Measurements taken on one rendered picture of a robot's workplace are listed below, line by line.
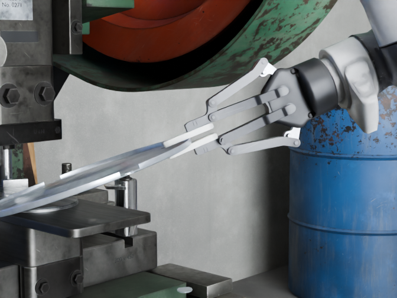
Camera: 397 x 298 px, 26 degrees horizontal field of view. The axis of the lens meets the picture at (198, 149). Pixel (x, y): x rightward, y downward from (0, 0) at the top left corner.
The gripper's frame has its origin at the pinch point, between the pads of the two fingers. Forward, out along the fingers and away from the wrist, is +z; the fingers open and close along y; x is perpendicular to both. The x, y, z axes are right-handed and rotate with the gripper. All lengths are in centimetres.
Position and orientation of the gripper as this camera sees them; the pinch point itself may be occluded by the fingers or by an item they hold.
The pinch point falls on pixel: (189, 140)
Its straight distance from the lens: 113.6
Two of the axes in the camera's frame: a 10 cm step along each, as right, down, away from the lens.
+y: -3.8, -9.2, -0.9
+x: 1.4, 0.4, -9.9
